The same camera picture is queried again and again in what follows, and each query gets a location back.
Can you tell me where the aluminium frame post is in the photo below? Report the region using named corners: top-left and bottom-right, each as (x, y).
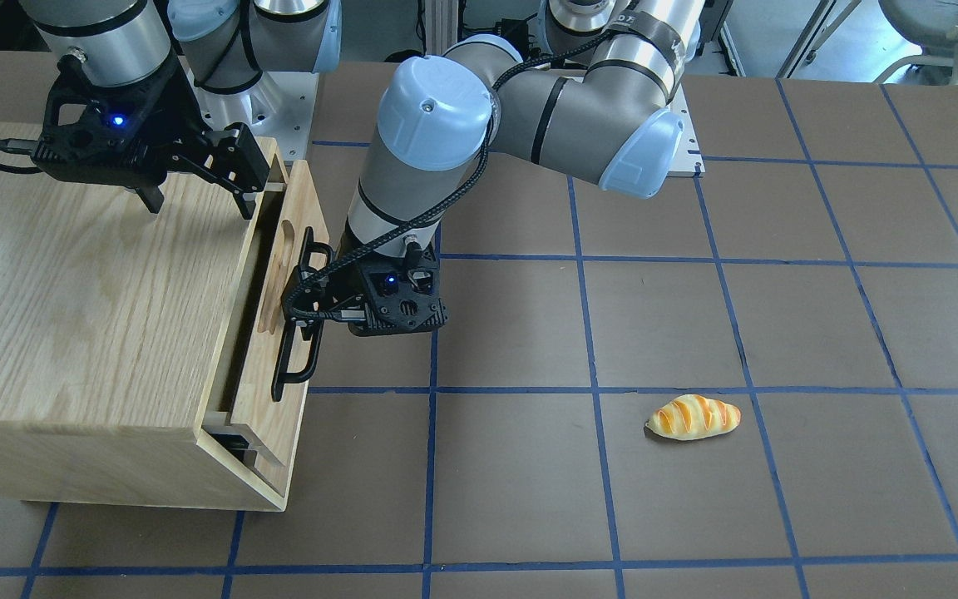
top-left (421, 0), bottom-right (461, 56)

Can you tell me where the wooden drawer cabinet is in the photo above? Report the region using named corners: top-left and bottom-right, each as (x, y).
top-left (0, 122), bottom-right (304, 512)

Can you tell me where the wooden drawer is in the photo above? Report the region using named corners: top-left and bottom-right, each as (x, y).
top-left (203, 161), bottom-right (329, 480)

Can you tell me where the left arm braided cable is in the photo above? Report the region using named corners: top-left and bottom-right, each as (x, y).
top-left (284, 33), bottom-right (621, 321)

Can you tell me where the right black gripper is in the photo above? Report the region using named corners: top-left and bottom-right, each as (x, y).
top-left (31, 51), bottom-right (270, 220)

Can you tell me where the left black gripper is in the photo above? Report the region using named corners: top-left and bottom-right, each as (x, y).
top-left (281, 245), bottom-right (448, 337)

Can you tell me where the toy bread loaf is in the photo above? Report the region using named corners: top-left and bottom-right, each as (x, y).
top-left (644, 394), bottom-right (742, 441)

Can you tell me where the black drawer handle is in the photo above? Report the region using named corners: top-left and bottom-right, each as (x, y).
top-left (270, 226), bottom-right (334, 403)

